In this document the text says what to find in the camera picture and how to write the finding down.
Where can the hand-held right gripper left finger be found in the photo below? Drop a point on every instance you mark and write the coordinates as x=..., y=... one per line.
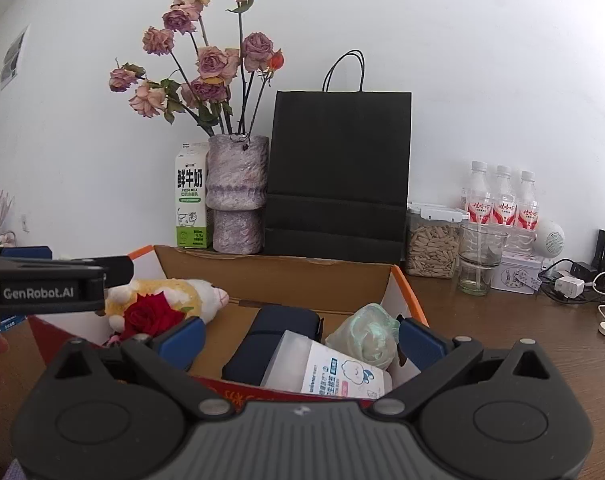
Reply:
x=185, y=342

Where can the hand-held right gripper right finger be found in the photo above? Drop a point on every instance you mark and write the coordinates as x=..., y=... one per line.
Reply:
x=420, y=342

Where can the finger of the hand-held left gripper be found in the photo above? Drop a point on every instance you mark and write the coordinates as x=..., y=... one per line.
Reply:
x=27, y=253
x=118, y=272

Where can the red rose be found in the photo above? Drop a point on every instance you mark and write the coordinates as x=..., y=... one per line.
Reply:
x=147, y=315

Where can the yellow white plush toy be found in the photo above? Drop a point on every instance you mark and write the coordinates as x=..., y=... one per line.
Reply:
x=182, y=292

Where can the clear plastic bag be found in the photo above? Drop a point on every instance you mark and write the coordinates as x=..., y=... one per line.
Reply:
x=367, y=335

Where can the navy zip pouch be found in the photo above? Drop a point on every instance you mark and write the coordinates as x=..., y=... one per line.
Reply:
x=262, y=330

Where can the white plastic bottle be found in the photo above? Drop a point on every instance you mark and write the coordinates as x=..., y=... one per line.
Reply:
x=302, y=360

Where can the red cardboard box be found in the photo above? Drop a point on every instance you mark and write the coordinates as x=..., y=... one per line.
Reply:
x=292, y=280

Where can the blue white box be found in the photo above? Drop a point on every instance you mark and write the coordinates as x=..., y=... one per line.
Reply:
x=10, y=324

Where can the clear jar of seeds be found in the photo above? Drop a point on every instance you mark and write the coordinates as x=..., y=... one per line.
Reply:
x=432, y=250

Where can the white green milk carton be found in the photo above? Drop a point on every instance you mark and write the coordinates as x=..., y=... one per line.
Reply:
x=192, y=200

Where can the clear glass cup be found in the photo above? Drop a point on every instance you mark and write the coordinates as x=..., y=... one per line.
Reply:
x=482, y=255

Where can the white tin box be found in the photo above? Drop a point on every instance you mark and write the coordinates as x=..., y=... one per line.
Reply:
x=517, y=275

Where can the purple mottled vase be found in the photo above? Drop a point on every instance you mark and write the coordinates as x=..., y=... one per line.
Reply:
x=237, y=190

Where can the water bottle with red label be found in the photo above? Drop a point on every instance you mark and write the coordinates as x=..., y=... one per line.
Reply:
x=503, y=205
x=527, y=207
x=478, y=200

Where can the white charger block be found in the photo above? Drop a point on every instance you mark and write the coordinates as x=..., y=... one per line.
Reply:
x=570, y=287

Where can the white round speaker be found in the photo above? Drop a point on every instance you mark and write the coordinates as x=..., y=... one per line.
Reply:
x=552, y=240

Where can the black paper bag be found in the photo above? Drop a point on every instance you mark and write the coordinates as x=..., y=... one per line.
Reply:
x=340, y=170

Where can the dried pink rose bouquet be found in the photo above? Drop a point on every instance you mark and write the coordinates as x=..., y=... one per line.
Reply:
x=207, y=65

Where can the white wall outlet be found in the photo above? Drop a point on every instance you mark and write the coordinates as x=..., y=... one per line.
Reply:
x=25, y=222

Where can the pink plant wall decal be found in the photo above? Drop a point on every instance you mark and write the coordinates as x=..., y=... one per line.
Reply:
x=2, y=200

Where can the wall picture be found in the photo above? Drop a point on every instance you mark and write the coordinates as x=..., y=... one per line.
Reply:
x=13, y=57

